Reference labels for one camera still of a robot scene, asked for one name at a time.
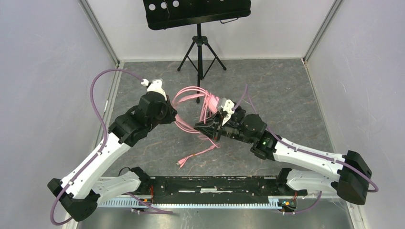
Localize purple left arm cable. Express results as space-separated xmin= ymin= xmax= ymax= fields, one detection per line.
xmin=50 ymin=68 xmax=148 ymax=227

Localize pink headphones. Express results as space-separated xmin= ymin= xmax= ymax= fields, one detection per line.
xmin=172 ymin=86 xmax=220 ymax=134

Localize pink headphone cable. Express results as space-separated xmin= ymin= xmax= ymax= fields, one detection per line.
xmin=175 ymin=88 xmax=222 ymax=168

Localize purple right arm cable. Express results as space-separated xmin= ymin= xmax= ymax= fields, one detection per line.
xmin=232 ymin=83 xmax=379 ymax=216

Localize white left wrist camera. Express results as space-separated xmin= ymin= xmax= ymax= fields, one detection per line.
xmin=141 ymin=79 xmax=168 ymax=101

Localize black music stand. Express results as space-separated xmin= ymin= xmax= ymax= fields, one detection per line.
xmin=143 ymin=0 xmax=252 ymax=87

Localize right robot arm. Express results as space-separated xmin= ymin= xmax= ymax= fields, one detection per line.
xmin=211 ymin=114 xmax=372 ymax=205

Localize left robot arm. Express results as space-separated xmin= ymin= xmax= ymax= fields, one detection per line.
xmin=47 ymin=92 xmax=197 ymax=225

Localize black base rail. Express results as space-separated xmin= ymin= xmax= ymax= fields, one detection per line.
xmin=132 ymin=176 xmax=308 ymax=204

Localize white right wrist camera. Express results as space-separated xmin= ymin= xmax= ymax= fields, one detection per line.
xmin=217 ymin=98 xmax=235 ymax=126

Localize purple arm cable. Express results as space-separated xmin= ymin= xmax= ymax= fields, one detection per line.
xmin=232 ymin=83 xmax=379 ymax=216
xmin=50 ymin=68 xmax=148 ymax=227

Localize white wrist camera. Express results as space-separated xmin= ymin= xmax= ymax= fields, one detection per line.
xmin=141 ymin=79 xmax=168 ymax=101
xmin=217 ymin=98 xmax=235 ymax=126

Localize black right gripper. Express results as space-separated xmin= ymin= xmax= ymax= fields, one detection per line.
xmin=193 ymin=110 xmax=254 ymax=145

